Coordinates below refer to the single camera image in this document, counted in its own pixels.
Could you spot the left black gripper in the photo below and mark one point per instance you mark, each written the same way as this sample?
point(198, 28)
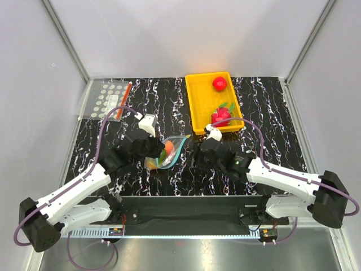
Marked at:
point(158, 145)

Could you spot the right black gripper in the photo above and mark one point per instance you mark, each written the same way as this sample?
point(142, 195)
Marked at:
point(198, 153)

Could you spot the orange green mango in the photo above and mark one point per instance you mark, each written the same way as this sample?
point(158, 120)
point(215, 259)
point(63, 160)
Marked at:
point(154, 163)

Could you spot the peach fruit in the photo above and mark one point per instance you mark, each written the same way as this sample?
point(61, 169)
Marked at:
point(169, 147)

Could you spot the clear blue zip bag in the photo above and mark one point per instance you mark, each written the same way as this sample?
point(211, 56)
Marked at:
point(169, 155)

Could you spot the red apple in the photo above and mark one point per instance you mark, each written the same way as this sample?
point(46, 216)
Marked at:
point(219, 83)

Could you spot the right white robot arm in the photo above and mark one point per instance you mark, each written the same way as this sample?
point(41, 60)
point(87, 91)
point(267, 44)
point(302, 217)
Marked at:
point(321, 197)

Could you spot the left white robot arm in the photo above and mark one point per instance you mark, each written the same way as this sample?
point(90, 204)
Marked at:
point(45, 220)

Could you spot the clear red zip bag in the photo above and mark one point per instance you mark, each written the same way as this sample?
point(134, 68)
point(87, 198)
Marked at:
point(102, 95)

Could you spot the red dragon fruit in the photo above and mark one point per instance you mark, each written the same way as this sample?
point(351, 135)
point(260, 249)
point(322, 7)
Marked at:
point(223, 112)

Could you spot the yellow plastic tray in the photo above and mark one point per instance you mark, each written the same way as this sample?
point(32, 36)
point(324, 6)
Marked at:
point(204, 99)

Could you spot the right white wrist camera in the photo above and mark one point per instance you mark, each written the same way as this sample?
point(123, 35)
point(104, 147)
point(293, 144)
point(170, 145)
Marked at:
point(213, 133)

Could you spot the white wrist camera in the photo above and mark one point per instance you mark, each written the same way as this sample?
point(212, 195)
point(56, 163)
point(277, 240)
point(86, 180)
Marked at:
point(213, 133)
point(147, 123)

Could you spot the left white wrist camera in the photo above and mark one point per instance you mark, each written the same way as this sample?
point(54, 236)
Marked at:
point(147, 123)

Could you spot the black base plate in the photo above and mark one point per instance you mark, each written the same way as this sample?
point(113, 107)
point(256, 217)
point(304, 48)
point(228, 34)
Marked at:
point(190, 210)

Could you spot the white slotted cable duct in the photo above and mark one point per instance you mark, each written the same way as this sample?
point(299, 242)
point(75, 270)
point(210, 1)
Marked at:
point(169, 232)

